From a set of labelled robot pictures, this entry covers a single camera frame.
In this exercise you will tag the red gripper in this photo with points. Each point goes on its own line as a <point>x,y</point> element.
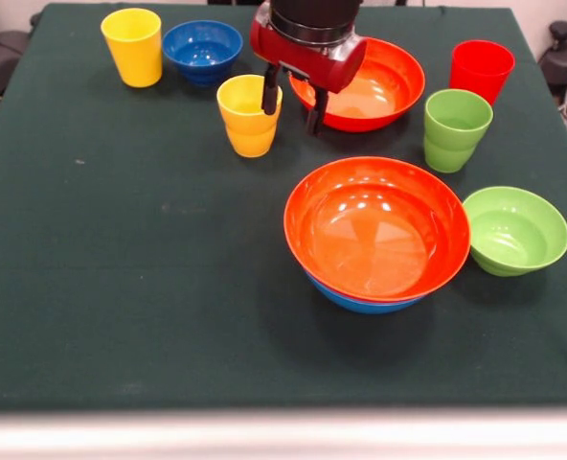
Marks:
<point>307,62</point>

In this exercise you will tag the yellow ridged cup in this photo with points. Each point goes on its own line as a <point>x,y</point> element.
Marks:
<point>245,129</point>

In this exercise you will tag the large orange bowl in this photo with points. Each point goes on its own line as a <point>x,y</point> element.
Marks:
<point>384,91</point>
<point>374,239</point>

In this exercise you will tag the large light blue bowl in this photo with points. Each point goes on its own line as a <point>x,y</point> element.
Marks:
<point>365,306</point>

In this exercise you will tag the small dark blue bowl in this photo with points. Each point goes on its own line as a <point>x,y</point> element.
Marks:
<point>202,57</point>

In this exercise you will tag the green ridged cup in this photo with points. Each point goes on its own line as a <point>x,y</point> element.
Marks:
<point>456,134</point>

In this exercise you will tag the tall smooth yellow cup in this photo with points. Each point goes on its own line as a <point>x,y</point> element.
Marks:
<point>135,52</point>

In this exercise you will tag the red cup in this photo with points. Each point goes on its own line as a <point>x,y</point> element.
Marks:
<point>480,72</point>

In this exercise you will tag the small green bowl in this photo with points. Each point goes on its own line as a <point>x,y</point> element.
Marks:
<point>518,235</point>

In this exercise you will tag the dark green table cloth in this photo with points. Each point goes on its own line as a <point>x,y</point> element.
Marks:
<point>73,311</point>

